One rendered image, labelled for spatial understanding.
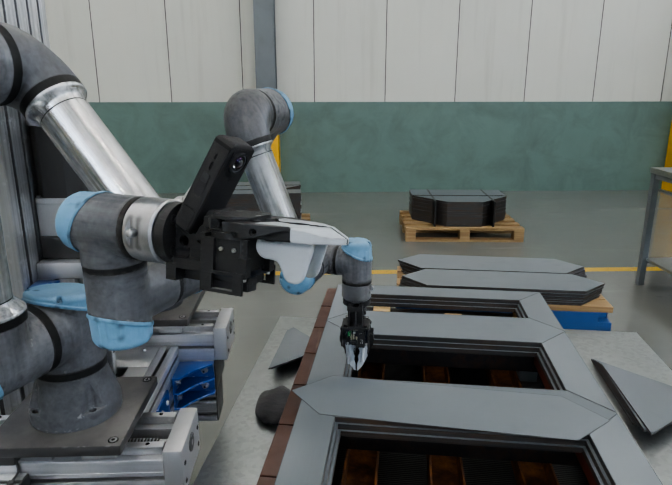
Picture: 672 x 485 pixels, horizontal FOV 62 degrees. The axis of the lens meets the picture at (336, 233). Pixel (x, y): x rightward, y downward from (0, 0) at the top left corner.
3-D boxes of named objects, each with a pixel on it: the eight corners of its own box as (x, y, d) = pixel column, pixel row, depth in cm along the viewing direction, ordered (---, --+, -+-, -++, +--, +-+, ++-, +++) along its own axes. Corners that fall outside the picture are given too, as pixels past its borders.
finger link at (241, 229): (304, 241, 58) (233, 232, 62) (305, 224, 58) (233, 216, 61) (282, 247, 54) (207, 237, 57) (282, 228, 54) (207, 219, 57)
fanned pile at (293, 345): (323, 329, 216) (323, 319, 215) (306, 381, 179) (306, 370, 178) (292, 327, 218) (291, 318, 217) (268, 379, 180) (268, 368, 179)
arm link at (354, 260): (344, 234, 146) (376, 237, 143) (344, 275, 149) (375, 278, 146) (334, 242, 139) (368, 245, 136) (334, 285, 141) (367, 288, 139)
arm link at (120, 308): (184, 324, 77) (178, 248, 74) (124, 360, 67) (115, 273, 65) (139, 315, 80) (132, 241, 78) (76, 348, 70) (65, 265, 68)
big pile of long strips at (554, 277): (580, 272, 247) (582, 259, 245) (613, 307, 209) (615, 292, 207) (397, 265, 256) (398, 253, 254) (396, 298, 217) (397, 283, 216)
